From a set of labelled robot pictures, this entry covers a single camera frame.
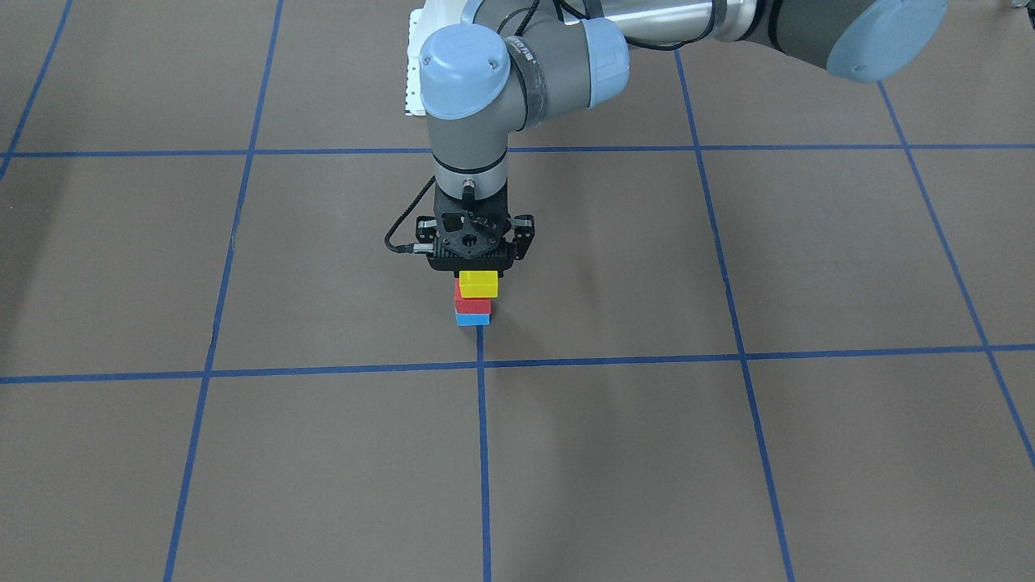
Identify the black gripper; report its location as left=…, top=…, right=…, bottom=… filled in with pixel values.
left=415, top=187, right=535, bottom=261

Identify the yellow cube block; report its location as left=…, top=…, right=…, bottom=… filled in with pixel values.
left=459, top=270, right=500, bottom=299

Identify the red cube block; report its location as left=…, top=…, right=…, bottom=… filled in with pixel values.
left=454, top=279, right=492, bottom=316

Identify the blue cube block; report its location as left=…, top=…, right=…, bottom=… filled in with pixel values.
left=455, top=313, right=491, bottom=327

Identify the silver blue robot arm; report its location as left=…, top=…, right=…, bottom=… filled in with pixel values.
left=389, top=1, right=948, bottom=272

